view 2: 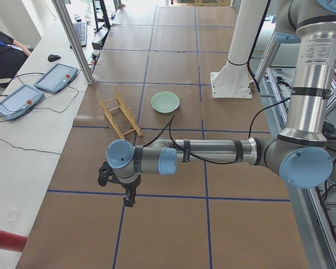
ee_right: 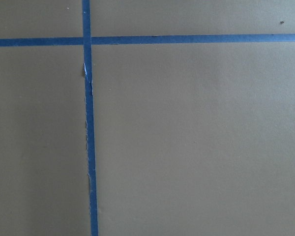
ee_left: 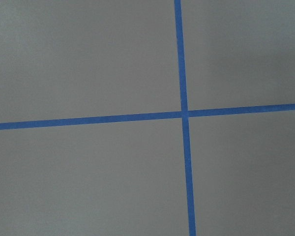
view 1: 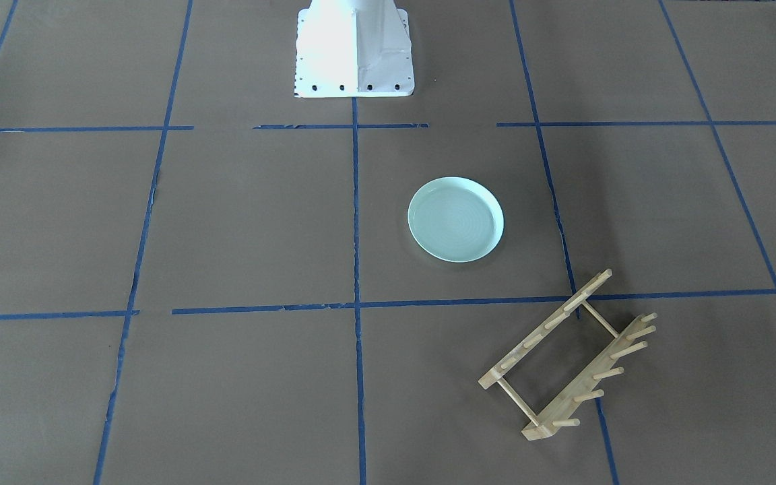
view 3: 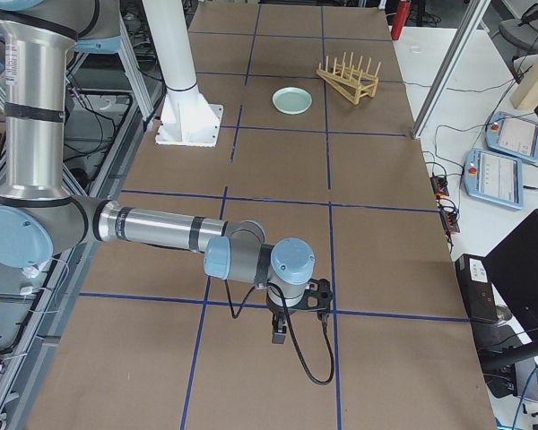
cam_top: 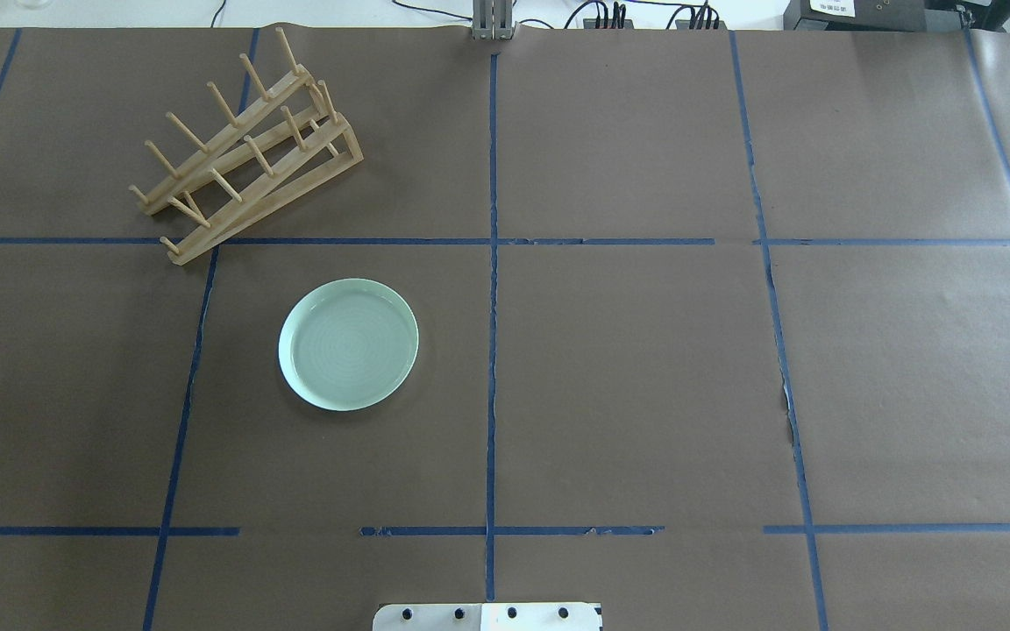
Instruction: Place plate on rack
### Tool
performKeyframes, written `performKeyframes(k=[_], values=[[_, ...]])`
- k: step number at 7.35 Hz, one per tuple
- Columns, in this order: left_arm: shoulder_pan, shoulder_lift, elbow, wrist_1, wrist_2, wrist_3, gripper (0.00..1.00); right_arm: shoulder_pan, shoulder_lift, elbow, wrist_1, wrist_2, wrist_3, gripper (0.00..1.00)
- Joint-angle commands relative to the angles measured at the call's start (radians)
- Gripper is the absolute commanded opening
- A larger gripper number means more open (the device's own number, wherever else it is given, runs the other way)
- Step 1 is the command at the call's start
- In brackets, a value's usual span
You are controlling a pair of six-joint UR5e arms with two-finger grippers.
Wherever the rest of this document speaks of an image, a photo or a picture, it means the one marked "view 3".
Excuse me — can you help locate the aluminium frame post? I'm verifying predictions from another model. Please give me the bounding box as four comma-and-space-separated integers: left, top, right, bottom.
412, 0, 491, 139

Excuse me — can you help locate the wooden plate rack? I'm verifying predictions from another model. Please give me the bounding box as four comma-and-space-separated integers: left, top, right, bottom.
316, 52, 381, 106

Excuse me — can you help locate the black monitor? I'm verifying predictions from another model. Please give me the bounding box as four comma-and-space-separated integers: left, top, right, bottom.
483, 209, 538, 338

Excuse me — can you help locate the brown paper table cover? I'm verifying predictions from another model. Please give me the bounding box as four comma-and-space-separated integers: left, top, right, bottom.
26, 3, 495, 429

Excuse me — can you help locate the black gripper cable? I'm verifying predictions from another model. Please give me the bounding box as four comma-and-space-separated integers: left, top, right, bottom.
223, 278, 336, 385

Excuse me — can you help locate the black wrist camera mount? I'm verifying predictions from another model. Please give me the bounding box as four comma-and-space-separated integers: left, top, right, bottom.
299, 279, 334, 313

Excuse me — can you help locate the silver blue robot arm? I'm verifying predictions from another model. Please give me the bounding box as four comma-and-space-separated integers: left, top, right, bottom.
0, 1, 317, 343

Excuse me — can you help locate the black computer box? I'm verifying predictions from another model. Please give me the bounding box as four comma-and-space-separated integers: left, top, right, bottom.
455, 254, 513, 324

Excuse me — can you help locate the aluminium side frame rail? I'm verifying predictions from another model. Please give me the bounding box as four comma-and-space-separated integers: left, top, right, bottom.
0, 18, 144, 429

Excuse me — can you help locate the blue teach pendant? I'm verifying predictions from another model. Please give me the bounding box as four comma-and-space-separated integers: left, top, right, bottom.
463, 149, 524, 210
485, 111, 538, 163

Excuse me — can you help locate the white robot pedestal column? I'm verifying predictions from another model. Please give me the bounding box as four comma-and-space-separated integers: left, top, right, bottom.
143, 0, 223, 147

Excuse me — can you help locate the black orange power strip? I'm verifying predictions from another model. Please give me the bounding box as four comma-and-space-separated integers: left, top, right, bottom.
430, 175, 449, 198
439, 206, 460, 234

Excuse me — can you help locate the light green round plate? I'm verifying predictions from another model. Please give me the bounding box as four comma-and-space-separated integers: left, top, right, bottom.
272, 87, 312, 115

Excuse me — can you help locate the near blue teach pendant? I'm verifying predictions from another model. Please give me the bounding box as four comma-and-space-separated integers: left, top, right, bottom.
463, 149, 524, 210

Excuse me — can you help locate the far blue teach pendant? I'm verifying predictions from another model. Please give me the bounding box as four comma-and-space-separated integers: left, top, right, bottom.
485, 111, 538, 163

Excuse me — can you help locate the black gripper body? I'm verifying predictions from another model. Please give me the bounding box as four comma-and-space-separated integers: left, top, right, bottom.
266, 294, 308, 323

